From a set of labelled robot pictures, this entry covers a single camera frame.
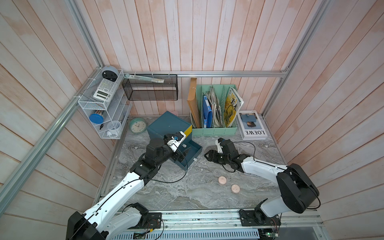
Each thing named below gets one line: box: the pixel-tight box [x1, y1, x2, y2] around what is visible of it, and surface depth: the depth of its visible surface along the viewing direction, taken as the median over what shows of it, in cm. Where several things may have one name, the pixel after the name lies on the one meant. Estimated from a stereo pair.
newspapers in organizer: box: [205, 86, 223, 128], surface depth 103 cm
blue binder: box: [202, 95, 213, 128], surface depth 100 cm
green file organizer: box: [192, 84, 244, 136], surface depth 106 cm
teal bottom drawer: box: [169, 139, 203, 171], surface depth 91 cm
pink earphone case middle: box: [218, 176, 227, 185], surface depth 87 cm
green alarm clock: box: [129, 117, 147, 134], surface depth 106 cm
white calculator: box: [93, 78, 118, 102], surface depth 79 cm
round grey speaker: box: [101, 65, 119, 82], surface depth 83 cm
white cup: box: [106, 120, 121, 138], surface depth 92 cm
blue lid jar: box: [89, 113, 105, 124], surface depth 78 cm
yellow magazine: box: [223, 86, 245, 128], surface depth 103 cm
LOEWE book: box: [237, 110, 268, 141], surface depth 110 cm
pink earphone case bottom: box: [231, 184, 241, 194], surface depth 84 cm
